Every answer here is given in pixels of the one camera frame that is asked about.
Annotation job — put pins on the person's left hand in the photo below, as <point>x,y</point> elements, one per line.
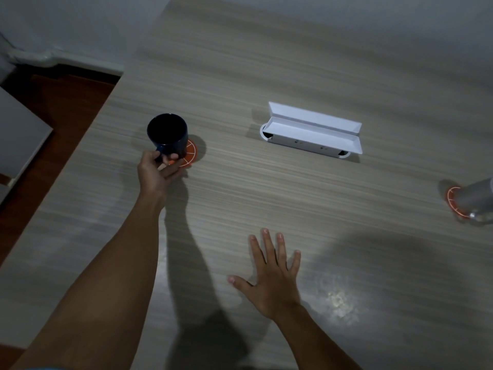
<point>150,175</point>

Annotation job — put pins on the person's right hand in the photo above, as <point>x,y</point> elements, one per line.
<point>274,281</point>

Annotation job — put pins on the person's left thumb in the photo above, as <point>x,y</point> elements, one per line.
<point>172,171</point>

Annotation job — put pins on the person's right little finger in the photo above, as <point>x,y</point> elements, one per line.
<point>295,262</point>

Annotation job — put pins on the person's right thumb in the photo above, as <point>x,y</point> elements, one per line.
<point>239,282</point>

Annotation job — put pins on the person's right middle finger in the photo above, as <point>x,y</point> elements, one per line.
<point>269,245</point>

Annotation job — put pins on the dark blue mug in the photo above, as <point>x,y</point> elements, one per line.
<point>168,134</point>

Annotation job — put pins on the person's left forearm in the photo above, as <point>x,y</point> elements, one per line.
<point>100,288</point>

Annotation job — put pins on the person's right forearm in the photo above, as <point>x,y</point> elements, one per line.
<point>312,339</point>

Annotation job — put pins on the orange slice coaster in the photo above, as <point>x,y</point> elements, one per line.
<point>191,153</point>
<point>451,204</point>

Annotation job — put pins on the white open cardboard box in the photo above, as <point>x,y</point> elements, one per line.
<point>314,131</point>

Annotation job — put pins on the white cabinet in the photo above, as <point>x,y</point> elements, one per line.
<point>19,132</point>

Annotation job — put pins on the silver metal tumbler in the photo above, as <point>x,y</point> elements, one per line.
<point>475,199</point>

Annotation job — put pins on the white wall pipe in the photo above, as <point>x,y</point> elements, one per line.
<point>46,57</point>

